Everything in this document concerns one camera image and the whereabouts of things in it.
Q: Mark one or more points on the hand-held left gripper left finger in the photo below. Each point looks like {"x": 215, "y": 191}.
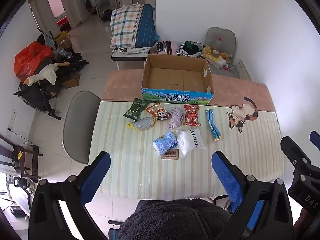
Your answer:
{"x": 96, "y": 177}

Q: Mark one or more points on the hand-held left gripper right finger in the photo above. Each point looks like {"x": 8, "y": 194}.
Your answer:
{"x": 226, "y": 177}

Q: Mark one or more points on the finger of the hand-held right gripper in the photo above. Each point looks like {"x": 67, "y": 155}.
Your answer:
{"x": 315, "y": 140}
{"x": 295, "y": 152}

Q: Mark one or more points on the white garment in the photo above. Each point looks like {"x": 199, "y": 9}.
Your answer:
{"x": 191, "y": 141}

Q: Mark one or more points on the narrow blue packet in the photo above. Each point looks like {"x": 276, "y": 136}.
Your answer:
{"x": 212, "y": 125}

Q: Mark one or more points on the light blue soft packet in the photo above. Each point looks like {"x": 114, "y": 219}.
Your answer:
{"x": 165, "y": 143}

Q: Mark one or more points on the yellow mesh pouch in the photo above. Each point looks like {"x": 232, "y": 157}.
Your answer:
{"x": 142, "y": 124}

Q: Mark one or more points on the red snack packet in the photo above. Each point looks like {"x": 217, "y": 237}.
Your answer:
{"x": 192, "y": 115}

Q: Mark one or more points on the purple cloth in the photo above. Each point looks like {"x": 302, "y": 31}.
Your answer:
{"x": 176, "y": 117}

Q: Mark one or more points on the green snack packet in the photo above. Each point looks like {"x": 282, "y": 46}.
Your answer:
{"x": 136, "y": 108}

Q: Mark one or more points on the orange panda snack packet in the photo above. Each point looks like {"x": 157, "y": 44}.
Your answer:
{"x": 158, "y": 111}

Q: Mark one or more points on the printed cardboard box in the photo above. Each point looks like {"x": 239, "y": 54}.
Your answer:
{"x": 175, "y": 78}

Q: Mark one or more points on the striped cat print tablecloth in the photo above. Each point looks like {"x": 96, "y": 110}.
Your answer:
{"x": 250, "y": 150}

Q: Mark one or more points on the grey chair with curved back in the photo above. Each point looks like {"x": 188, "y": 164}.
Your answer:
{"x": 80, "y": 127}

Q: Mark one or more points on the person's dark fleece clothing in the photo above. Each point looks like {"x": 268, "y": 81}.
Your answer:
{"x": 175, "y": 220}

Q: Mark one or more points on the wooden chair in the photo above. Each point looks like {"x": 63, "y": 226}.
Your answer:
{"x": 17, "y": 157}

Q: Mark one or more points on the white leaning board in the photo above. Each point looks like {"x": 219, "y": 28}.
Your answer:
{"x": 243, "y": 70}

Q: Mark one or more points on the small brown cardboard box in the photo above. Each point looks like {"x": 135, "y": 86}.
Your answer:
{"x": 71, "y": 80}

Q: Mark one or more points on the black folded stroller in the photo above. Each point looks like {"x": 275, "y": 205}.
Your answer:
{"x": 37, "y": 95}

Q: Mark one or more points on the white goose plush toy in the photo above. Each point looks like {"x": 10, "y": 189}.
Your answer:
{"x": 47, "y": 73}

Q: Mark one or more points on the white tissue pack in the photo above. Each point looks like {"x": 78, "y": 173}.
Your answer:
{"x": 217, "y": 61}

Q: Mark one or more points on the brown tape roll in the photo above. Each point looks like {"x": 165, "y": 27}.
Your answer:
{"x": 215, "y": 53}

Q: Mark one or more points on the yellow plastic bag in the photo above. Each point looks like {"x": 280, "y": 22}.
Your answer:
{"x": 207, "y": 51}

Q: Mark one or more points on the clear plastic bottle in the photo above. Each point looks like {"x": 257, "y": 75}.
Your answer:
{"x": 218, "y": 43}

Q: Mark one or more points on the orange plastic bag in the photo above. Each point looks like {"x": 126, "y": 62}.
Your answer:
{"x": 31, "y": 60}

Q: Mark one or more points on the black and white patterned bag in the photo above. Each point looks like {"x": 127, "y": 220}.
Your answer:
{"x": 190, "y": 47}

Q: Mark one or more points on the grey padded chair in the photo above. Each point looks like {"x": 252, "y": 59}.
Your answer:
{"x": 225, "y": 36}

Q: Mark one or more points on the yellow open box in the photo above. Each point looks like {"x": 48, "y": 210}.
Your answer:
{"x": 62, "y": 40}

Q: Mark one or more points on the pink suitcase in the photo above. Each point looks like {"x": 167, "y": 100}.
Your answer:
{"x": 167, "y": 46}

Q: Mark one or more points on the plaid folded quilt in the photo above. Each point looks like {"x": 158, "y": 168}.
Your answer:
{"x": 132, "y": 26}

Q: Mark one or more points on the black backpack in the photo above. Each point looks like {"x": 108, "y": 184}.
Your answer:
{"x": 106, "y": 15}

